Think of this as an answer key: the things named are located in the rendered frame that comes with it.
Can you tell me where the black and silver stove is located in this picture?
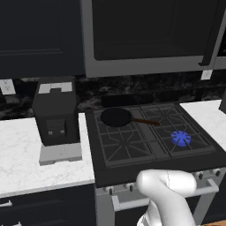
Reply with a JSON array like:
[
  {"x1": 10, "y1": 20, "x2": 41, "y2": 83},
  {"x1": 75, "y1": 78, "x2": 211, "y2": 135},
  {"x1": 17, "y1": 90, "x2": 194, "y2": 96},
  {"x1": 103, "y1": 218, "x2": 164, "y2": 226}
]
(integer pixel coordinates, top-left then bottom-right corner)
[{"x1": 85, "y1": 102, "x2": 226, "y2": 226}]

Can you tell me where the blue burner flame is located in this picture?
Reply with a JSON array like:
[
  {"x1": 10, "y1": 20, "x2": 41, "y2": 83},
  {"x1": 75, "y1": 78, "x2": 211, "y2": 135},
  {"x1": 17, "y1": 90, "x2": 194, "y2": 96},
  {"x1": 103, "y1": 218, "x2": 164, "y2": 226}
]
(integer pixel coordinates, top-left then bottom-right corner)
[{"x1": 170, "y1": 130, "x2": 192, "y2": 147}]

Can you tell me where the black frying pan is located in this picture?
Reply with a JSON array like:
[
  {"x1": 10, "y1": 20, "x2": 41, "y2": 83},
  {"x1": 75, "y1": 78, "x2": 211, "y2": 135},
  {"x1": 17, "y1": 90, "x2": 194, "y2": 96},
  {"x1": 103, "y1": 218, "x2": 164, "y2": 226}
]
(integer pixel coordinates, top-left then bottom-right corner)
[{"x1": 100, "y1": 107, "x2": 162, "y2": 128}]

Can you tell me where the black coffee machine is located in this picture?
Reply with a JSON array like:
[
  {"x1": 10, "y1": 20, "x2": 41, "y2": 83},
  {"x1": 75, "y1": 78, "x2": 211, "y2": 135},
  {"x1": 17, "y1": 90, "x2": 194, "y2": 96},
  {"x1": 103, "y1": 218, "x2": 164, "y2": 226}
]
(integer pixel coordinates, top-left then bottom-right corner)
[{"x1": 31, "y1": 75, "x2": 83, "y2": 166}]

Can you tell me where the silver microwave oven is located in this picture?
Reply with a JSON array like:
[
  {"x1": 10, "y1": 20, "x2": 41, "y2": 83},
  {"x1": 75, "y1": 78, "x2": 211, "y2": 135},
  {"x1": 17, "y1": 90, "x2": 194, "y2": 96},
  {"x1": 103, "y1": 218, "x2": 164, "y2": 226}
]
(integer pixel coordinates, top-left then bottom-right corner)
[{"x1": 80, "y1": 0, "x2": 226, "y2": 79}]

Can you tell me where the dark cupboard door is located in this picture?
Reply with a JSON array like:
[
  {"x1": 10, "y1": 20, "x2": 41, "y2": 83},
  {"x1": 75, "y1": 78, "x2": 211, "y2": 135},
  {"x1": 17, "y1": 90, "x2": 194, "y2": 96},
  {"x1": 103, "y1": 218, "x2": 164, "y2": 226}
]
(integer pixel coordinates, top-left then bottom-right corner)
[{"x1": 0, "y1": 0, "x2": 87, "y2": 79}]

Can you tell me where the dark drawer front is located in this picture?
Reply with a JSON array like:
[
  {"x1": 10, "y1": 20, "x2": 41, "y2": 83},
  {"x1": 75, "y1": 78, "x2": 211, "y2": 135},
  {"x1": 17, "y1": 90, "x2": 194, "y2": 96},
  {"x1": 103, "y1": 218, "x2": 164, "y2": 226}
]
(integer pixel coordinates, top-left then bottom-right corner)
[{"x1": 0, "y1": 183, "x2": 97, "y2": 226}]

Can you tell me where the silver oven door handle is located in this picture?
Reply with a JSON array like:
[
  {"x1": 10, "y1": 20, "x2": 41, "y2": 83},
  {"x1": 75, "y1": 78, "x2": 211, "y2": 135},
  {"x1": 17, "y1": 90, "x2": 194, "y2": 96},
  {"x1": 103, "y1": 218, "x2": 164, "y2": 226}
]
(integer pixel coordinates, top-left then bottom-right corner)
[{"x1": 111, "y1": 178, "x2": 221, "y2": 213}]

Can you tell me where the white wall socket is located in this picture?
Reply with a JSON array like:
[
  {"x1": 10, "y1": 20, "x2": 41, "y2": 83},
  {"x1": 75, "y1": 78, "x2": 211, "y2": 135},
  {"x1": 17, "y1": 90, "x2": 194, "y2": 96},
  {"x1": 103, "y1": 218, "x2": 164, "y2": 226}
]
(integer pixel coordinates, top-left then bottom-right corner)
[
  {"x1": 0, "y1": 79, "x2": 17, "y2": 96},
  {"x1": 200, "y1": 70, "x2": 213, "y2": 80}
]

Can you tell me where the dark microwave handle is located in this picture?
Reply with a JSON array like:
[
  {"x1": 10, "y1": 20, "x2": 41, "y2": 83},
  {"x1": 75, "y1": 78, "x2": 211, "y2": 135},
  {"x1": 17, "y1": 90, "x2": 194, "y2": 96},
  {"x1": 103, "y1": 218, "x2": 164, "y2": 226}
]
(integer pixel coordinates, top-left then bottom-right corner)
[{"x1": 198, "y1": 0, "x2": 226, "y2": 66}]

